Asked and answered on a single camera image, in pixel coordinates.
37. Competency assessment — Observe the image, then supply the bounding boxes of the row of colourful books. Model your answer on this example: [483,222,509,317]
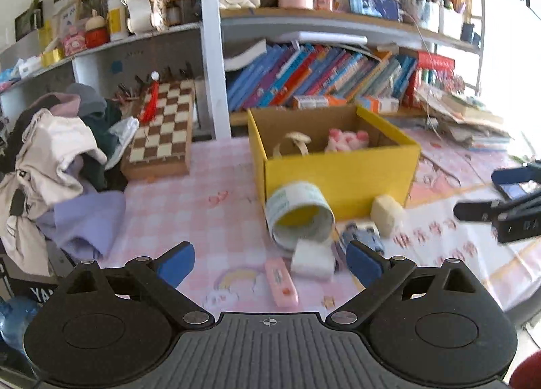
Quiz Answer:
[226,43,418,112]

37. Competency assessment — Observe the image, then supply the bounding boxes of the wooden chessboard box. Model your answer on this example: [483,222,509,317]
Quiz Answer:
[120,80,196,180]

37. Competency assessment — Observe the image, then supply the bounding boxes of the pink patterned box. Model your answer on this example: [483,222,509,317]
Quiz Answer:
[61,32,88,57]

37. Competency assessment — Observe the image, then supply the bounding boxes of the red round doll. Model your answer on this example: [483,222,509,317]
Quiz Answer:
[85,9,110,49]

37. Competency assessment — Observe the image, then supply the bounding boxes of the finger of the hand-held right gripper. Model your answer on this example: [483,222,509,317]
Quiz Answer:
[453,191,541,243]
[491,161,541,200]

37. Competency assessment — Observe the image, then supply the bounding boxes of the white pen holder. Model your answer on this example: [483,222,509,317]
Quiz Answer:
[423,0,464,40]

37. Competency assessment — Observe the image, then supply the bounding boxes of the blue toy car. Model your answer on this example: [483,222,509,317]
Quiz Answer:
[338,222,386,255]

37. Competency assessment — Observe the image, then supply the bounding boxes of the red tassel charm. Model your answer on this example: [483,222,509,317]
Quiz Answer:
[139,71,161,124]

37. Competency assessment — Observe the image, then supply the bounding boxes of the beige ribbon roll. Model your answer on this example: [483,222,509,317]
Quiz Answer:
[273,131,312,157]

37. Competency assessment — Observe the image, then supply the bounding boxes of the grey and pink garment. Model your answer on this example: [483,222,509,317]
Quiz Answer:
[13,84,107,120]

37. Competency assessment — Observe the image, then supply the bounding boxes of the clear packing tape roll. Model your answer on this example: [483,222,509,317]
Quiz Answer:
[265,181,336,251]

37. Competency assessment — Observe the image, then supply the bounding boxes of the pink plastic case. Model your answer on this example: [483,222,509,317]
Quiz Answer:
[265,257,299,307]

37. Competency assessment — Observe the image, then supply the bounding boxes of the black picture frame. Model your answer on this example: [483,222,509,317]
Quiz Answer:
[15,2,45,41]

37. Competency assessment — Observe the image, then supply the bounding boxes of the red garment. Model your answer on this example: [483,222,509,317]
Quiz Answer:
[507,351,541,389]

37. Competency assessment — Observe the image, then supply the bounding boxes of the pile of clothes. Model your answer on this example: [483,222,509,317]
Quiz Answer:
[0,109,107,277]

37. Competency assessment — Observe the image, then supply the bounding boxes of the dark blue box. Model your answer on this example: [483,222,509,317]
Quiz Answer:
[349,0,401,21]

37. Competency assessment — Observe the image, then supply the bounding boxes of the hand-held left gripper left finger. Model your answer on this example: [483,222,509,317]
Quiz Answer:
[63,241,214,328]

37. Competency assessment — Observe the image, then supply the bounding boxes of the yellow cardboard box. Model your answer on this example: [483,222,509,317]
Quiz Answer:
[247,105,422,221]

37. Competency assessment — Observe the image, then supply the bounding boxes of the small orange white carton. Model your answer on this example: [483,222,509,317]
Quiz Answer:
[355,96,400,114]

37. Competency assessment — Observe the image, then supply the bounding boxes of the red marker pen box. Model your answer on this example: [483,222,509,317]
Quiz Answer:
[406,49,458,108]

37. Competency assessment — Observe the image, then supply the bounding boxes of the yellow white jar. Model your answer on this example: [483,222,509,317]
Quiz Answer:
[107,0,129,42]

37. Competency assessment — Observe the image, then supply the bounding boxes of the white shelf unit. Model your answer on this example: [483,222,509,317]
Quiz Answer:
[0,0,485,140]

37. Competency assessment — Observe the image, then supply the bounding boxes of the large orange white carton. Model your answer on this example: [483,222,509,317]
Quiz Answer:
[292,95,331,110]

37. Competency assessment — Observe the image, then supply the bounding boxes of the pink plush toy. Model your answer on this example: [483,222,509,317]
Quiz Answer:
[325,128,369,153]

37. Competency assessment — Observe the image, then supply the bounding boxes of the white foam block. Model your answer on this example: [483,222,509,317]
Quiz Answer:
[291,240,336,281]

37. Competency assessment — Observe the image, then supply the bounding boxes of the dark green garment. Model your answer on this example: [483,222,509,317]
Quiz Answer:
[80,97,130,192]

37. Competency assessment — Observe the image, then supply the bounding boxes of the blue water bottle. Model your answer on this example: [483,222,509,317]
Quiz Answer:
[0,296,42,357]

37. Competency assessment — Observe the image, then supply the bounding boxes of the lilac cloth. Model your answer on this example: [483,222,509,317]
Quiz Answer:
[36,192,127,261]

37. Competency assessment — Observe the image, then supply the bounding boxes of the pink checkered tablecloth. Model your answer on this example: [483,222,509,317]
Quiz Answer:
[42,127,541,331]

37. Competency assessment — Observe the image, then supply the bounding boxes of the white power adapter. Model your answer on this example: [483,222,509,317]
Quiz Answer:
[371,195,407,238]

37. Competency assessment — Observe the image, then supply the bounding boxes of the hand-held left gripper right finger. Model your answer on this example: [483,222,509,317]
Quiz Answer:
[325,241,480,326]

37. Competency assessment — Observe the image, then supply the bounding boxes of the pile of papers and books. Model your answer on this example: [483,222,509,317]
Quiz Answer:
[416,85,513,152]

